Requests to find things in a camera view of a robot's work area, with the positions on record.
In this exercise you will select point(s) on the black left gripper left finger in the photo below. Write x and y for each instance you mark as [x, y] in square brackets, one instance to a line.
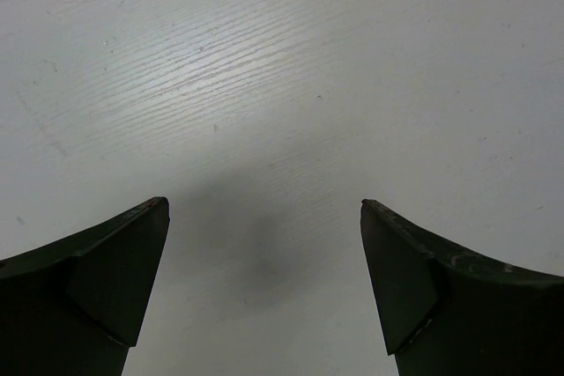
[76, 306]

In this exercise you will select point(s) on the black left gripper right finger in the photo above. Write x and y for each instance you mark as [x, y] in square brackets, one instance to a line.
[447, 310]

